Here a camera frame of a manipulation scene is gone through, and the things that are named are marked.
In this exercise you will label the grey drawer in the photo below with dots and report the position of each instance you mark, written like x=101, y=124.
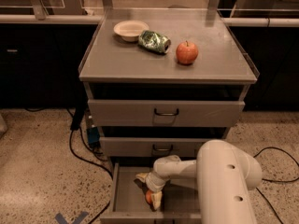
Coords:
x=150, y=147
x=180, y=204
x=149, y=113

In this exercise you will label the blue power box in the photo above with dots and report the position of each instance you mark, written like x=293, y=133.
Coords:
x=93, y=135

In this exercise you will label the white bowl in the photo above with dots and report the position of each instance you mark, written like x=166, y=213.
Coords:
x=130, y=31

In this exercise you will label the grey drawer cabinet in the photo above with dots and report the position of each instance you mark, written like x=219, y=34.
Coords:
x=116, y=70

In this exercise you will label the red apple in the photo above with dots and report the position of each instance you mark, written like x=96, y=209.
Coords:
x=186, y=52

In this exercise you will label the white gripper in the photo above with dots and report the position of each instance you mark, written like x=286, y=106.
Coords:
x=153, y=181

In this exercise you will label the middle grey drawer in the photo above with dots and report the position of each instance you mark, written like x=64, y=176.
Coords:
x=150, y=147

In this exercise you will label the bottom grey drawer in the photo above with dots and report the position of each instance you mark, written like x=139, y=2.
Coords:
x=180, y=204

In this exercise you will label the crushed green can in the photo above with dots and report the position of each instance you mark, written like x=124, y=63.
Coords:
x=154, y=41

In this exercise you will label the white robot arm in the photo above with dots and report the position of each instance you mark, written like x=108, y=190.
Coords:
x=224, y=175

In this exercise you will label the orange fruit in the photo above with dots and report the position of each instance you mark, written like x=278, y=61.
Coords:
x=148, y=197

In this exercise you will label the top grey drawer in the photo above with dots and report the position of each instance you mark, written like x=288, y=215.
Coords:
x=149, y=113

